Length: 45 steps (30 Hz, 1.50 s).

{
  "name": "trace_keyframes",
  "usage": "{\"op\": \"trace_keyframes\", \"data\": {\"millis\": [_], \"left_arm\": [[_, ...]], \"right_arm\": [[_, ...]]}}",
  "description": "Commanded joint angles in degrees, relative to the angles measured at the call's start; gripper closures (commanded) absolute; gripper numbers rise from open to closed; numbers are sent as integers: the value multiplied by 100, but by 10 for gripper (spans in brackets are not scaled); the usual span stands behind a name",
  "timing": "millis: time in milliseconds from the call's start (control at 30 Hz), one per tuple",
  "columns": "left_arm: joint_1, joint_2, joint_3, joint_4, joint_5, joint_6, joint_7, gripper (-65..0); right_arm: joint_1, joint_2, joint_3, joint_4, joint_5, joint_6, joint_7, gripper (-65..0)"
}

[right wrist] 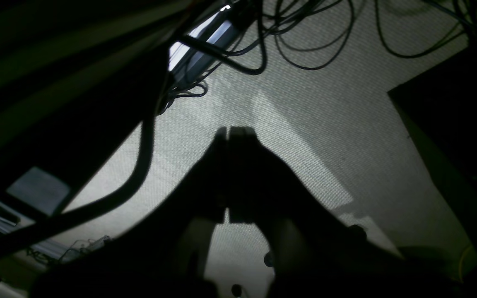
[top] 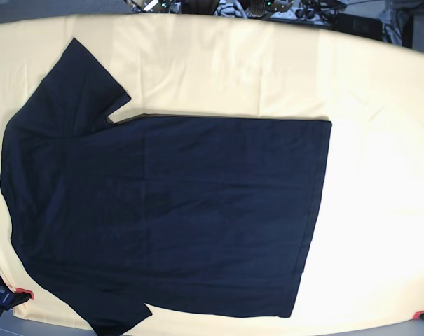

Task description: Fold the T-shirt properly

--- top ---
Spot left red-black table clamp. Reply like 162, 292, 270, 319
0, 277, 34, 318

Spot black box on floor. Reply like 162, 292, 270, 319
333, 13, 383, 41

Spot dark navy T-shirt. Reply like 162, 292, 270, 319
0, 40, 331, 335

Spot black cables on floor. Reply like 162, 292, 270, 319
295, 0, 338, 22

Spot yellow table cloth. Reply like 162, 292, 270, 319
0, 13, 424, 333

